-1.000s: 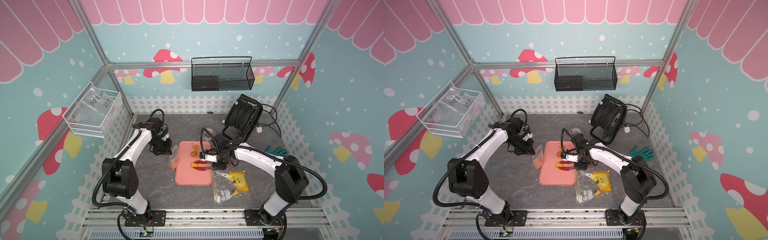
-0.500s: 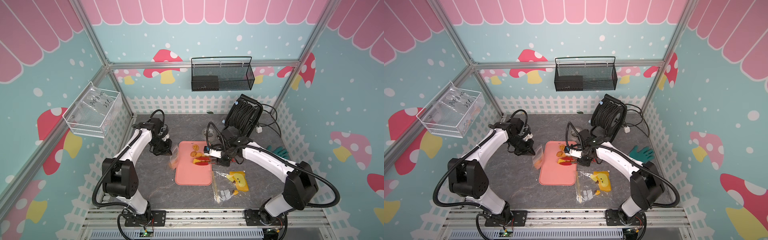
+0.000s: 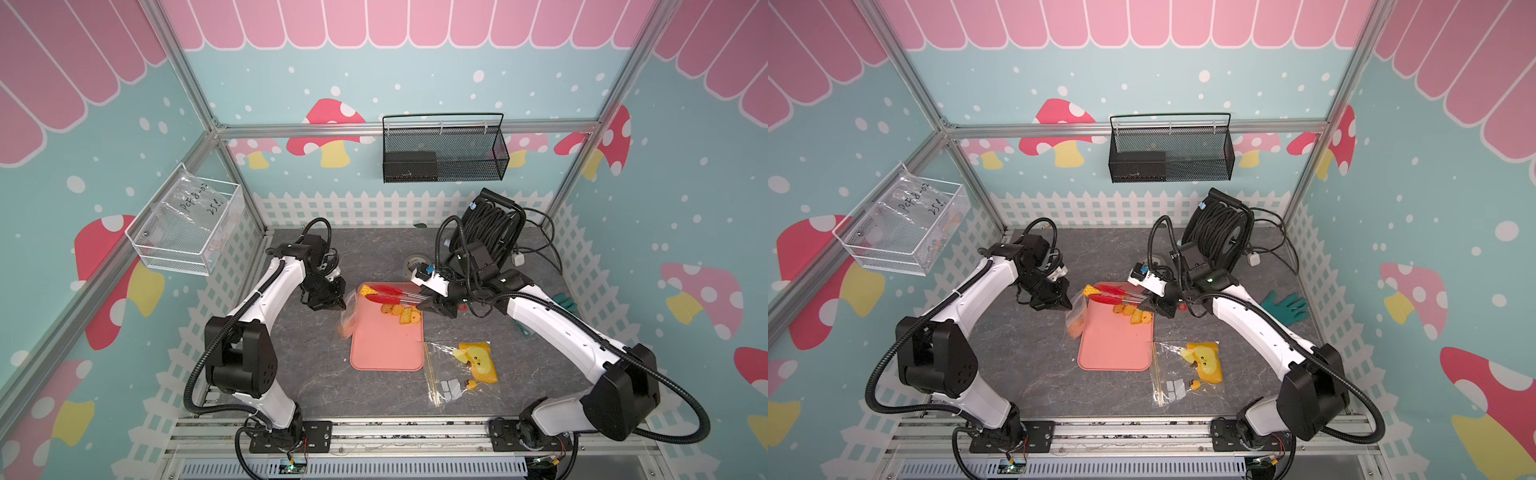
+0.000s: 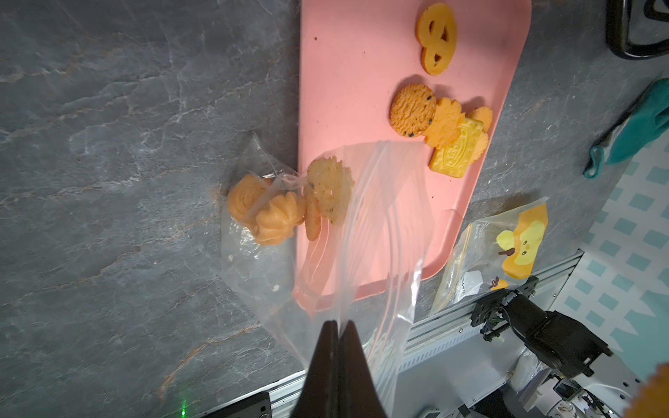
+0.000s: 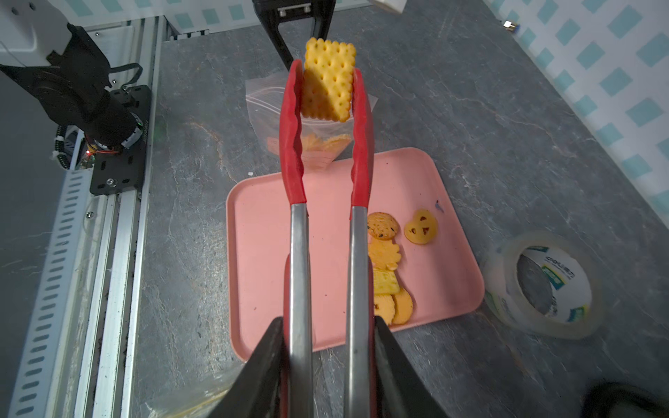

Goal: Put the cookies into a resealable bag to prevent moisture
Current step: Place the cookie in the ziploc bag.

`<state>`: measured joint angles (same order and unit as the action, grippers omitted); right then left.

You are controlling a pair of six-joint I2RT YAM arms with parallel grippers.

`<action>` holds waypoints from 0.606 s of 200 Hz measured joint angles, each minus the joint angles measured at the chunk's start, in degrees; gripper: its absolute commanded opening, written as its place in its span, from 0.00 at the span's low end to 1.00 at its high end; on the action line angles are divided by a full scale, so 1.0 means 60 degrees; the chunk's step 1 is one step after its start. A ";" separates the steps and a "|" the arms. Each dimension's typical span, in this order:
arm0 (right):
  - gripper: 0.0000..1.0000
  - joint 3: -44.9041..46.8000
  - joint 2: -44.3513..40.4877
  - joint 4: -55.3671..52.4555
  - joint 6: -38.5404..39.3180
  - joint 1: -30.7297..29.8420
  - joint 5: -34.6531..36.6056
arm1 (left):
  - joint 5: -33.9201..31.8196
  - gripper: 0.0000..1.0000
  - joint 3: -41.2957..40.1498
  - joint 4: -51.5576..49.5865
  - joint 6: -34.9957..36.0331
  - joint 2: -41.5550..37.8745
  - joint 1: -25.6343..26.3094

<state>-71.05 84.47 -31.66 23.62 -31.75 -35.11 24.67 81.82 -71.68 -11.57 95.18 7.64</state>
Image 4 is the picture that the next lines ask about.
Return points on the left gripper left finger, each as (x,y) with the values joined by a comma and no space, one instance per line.
(320,393)

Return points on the flower shaped cookie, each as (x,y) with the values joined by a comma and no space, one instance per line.
(277,221)

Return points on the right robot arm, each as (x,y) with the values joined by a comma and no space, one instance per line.
(563,344)

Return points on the green rubber glove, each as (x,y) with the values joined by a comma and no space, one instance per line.
(645,121)

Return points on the clear resealable bag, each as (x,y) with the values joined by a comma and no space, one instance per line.
(358,255)

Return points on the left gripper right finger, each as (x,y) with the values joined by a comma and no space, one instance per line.
(357,395)

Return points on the chocolate chip cookie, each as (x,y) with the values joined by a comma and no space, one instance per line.
(412,110)

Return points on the square waffle cookie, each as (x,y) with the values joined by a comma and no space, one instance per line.
(455,159)

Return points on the pink tray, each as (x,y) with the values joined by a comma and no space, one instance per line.
(356,54)

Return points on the black cable reel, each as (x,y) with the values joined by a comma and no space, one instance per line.
(625,20)

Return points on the pretzel shaped cookie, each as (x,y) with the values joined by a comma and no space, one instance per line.
(436,32)

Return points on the yellow plush toy bag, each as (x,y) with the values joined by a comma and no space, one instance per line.
(493,253)

